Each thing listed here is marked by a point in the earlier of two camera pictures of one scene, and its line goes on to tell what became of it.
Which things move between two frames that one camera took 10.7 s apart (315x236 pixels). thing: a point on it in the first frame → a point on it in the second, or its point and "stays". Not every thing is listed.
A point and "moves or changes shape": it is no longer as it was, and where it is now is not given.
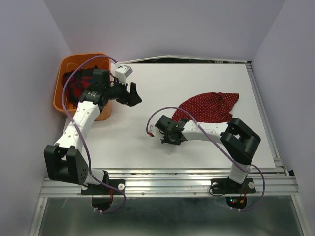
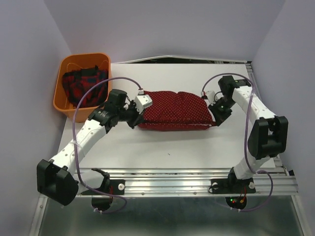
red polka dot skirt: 211,107 moves or changes shape
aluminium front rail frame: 270,183 stays
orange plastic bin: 65,65 stays
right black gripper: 164,138 → 220,117
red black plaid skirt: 79,81 stays
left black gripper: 131,99 → 138,118
